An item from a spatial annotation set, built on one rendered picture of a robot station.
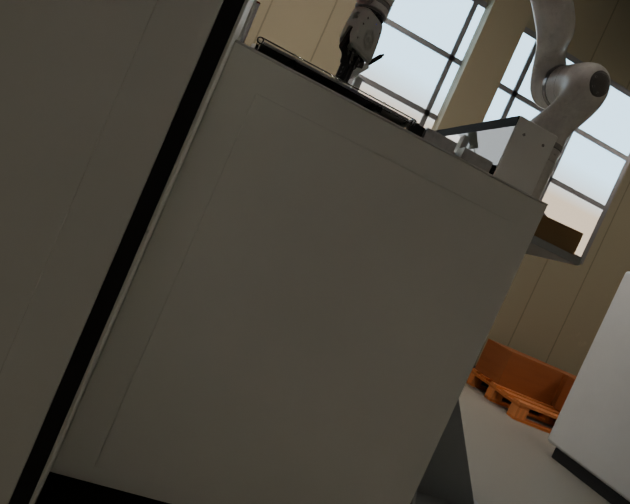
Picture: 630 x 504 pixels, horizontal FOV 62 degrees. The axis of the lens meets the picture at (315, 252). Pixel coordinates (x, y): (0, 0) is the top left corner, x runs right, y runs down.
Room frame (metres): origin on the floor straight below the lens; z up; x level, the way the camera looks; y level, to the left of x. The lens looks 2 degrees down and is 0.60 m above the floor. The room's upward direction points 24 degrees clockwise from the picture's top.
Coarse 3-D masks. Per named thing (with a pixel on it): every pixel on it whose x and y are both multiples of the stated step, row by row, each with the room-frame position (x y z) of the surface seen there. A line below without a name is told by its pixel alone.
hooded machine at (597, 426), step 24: (624, 288) 2.81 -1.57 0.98; (624, 312) 2.74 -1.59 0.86; (600, 336) 2.81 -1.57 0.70; (624, 336) 2.68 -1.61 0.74; (600, 360) 2.75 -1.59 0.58; (624, 360) 2.62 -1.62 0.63; (576, 384) 2.82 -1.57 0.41; (600, 384) 2.69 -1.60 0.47; (624, 384) 2.57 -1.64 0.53; (576, 408) 2.76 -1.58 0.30; (600, 408) 2.63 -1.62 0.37; (624, 408) 2.51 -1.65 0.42; (552, 432) 2.83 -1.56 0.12; (576, 432) 2.70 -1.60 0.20; (600, 432) 2.57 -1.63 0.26; (624, 432) 2.46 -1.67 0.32; (552, 456) 2.82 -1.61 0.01; (576, 456) 2.64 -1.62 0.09; (600, 456) 2.52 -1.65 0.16; (624, 456) 2.41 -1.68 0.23; (600, 480) 2.52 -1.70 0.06; (624, 480) 2.36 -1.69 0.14
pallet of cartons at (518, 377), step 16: (496, 352) 3.92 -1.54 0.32; (512, 352) 3.76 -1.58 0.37; (480, 368) 4.01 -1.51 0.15; (496, 368) 3.84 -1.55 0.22; (512, 368) 3.77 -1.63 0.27; (528, 368) 3.80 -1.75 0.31; (544, 368) 3.83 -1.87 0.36; (480, 384) 4.01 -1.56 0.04; (496, 384) 3.72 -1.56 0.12; (512, 384) 3.79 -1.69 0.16; (528, 384) 3.82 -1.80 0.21; (544, 384) 3.85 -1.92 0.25; (560, 384) 3.87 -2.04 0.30; (496, 400) 3.71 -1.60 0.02; (512, 400) 3.49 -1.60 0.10; (528, 400) 3.64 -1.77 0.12; (544, 400) 3.86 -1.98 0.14; (560, 400) 3.80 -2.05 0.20; (512, 416) 3.42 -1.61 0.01; (544, 416) 3.82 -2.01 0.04
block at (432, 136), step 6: (426, 132) 1.17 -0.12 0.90; (432, 132) 1.17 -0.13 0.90; (426, 138) 1.17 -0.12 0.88; (432, 138) 1.18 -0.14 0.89; (438, 138) 1.18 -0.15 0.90; (444, 138) 1.18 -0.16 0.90; (438, 144) 1.18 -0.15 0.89; (444, 144) 1.18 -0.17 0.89; (450, 144) 1.19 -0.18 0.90; (456, 144) 1.19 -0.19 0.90; (450, 150) 1.19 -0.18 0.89
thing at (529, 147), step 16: (528, 128) 1.03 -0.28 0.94; (512, 144) 1.02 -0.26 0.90; (528, 144) 1.03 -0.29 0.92; (544, 144) 1.04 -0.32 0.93; (512, 160) 1.02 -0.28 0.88; (528, 160) 1.03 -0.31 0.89; (544, 160) 1.04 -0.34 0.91; (496, 176) 1.02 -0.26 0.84; (512, 176) 1.03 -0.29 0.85; (528, 176) 1.04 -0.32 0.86; (528, 192) 1.04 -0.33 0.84
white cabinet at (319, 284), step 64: (256, 64) 0.83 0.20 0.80; (256, 128) 0.84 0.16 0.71; (320, 128) 0.86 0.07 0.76; (384, 128) 0.89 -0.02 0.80; (192, 192) 0.83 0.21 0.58; (256, 192) 0.85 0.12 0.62; (320, 192) 0.87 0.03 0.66; (384, 192) 0.90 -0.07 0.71; (448, 192) 0.93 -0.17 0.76; (512, 192) 0.96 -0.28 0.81; (192, 256) 0.83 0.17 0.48; (256, 256) 0.86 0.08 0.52; (320, 256) 0.89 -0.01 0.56; (384, 256) 0.91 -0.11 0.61; (448, 256) 0.94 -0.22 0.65; (512, 256) 0.98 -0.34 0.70; (128, 320) 0.82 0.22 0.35; (192, 320) 0.85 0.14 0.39; (256, 320) 0.87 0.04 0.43; (320, 320) 0.90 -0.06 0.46; (384, 320) 0.93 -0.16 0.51; (448, 320) 0.96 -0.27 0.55; (128, 384) 0.83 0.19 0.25; (192, 384) 0.86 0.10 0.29; (256, 384) 0.88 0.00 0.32; (320, 384) 0.91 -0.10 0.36; (384, 384) 0.94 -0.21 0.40; (448, 384) 0.98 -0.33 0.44; (64, 448) 0.82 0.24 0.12; (128, 448) 0.84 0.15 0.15; (192, 448) 0.87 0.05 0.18; (256, 448) 0.90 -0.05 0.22; (320, 448) 0.92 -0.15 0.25; (384, 448) 0.96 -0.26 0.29
